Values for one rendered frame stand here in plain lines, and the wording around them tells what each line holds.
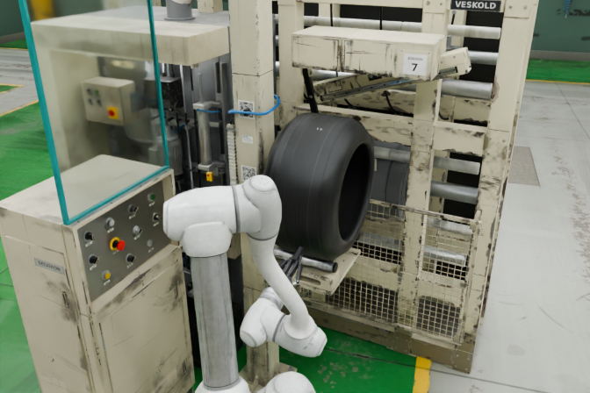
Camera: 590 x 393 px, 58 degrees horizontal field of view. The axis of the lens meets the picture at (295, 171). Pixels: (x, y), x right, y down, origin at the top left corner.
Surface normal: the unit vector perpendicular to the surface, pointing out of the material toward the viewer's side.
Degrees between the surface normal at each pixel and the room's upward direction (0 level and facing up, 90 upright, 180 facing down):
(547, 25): 90
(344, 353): 0
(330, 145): 34
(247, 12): 90
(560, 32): 90
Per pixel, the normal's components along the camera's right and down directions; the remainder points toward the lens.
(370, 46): -0.43, 0.36
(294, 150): -0.29, -0.44
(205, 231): 0.16, 0.17
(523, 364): 0.00, -0.91
